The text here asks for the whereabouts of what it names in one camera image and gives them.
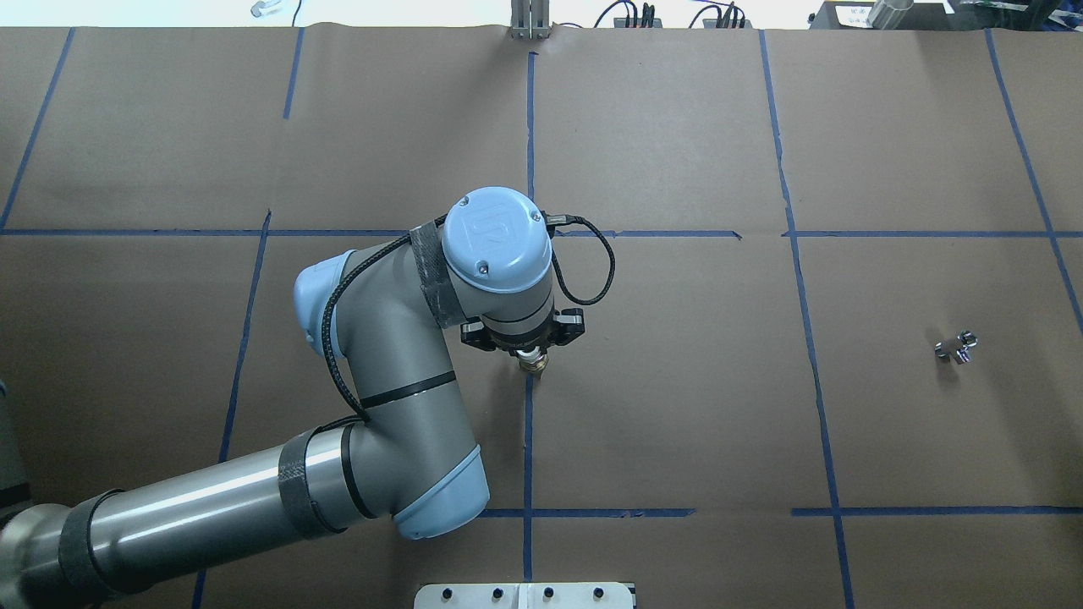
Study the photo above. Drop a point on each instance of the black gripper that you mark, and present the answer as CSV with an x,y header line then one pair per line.
x,y
477,335

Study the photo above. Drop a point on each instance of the brass white PPR pipe fitting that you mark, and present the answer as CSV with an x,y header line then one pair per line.
x,y
533,361

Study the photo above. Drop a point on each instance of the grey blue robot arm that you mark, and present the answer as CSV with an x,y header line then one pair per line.
x,y
403,447

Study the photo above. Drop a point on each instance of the chrome metal valve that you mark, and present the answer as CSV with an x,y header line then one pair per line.
x,y
958,349

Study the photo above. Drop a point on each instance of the far black orange connector box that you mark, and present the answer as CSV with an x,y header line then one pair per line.
x,y
629,15

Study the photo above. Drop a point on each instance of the black orange connector box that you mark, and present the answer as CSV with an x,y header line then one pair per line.
x,y
720,15
629,15

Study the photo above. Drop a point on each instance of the near black orange connector box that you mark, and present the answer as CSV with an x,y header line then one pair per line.
x,y
720,15

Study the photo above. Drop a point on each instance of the black weight base block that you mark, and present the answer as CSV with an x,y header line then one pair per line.
x,y
851,15

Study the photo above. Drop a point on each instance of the silver metal cylinder weight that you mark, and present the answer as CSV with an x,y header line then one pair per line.
x,y
888,14

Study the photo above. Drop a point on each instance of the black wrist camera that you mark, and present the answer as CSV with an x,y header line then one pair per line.
x,y
568,325

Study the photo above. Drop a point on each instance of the white camera mast post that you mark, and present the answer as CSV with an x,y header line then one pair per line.
x,y
588,594

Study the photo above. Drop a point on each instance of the silver aluminium frame post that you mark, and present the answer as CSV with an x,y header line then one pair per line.
x,y
530,19

